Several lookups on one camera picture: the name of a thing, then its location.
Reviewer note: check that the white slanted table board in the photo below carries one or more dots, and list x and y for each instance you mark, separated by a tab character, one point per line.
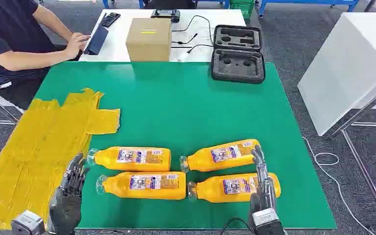
343	65

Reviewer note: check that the person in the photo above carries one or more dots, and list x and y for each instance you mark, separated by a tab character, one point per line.
6	26

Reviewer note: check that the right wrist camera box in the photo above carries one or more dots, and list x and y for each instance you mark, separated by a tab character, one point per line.
265	221

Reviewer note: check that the blue metal frame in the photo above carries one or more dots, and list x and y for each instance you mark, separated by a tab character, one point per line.
304	1
105	4

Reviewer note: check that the person's right hand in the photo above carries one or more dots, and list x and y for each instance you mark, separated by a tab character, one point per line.
76	45

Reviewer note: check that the dark blue tablet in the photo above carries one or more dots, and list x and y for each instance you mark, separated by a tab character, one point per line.
97	40

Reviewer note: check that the yellow plastic sheet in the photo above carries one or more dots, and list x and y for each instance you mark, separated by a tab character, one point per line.
29	155

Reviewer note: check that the white table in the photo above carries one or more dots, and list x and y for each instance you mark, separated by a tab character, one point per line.
120	35

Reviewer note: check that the black remote controller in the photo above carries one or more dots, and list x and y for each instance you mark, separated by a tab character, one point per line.
166	13

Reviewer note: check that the black smartphone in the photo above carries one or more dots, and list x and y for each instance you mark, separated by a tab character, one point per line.
110	18

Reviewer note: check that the white charger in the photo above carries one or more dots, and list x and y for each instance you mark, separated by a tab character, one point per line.
184	57

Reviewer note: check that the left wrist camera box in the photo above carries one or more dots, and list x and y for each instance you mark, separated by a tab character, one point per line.
27	223

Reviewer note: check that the brown cardboard box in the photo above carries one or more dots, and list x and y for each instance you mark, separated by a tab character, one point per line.
149	45

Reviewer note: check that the orange drink bottle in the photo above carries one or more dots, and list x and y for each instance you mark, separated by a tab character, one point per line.
214	191
116	188
110	162
201	162

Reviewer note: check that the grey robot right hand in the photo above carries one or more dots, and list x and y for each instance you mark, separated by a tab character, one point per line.
264	194

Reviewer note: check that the green table mat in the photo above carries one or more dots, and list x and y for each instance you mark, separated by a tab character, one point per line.
181	107

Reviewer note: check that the green plastic crate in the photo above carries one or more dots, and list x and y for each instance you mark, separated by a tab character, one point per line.
243	8

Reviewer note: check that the black foam-lined case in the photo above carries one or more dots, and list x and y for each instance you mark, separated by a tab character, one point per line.
238	66

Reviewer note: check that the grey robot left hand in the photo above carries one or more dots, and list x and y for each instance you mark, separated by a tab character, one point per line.
65	204

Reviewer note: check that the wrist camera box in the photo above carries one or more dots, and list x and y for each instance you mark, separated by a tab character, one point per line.
265	221
27	223

